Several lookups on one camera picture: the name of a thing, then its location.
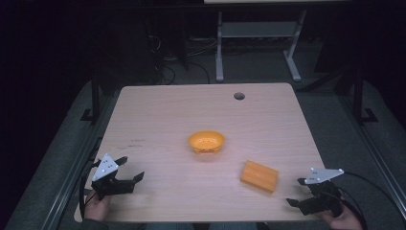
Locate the person's right hand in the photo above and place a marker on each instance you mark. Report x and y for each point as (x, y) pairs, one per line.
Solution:
(344, 221)

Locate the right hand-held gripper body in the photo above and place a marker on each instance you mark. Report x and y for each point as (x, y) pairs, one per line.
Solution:
(322, 195)

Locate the white metal desk frame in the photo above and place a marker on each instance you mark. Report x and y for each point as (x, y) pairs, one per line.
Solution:
(255, 29)

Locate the aluminium rail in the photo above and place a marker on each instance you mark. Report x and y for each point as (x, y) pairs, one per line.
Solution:
(379, 159)
(68, 188)

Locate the orange rectangular block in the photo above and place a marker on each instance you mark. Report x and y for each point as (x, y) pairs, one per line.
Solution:
(259, 176)

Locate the person's left hand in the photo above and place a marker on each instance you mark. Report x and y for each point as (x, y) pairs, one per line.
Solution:
(95, 207)

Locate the black metal stand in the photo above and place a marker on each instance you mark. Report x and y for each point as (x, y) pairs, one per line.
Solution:
(94, 96)
(359, 96)

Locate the orange perforated bowl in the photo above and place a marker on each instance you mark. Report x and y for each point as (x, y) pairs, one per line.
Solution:
(206, 140)

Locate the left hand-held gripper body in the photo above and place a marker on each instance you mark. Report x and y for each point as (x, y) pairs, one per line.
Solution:
(105, 187)

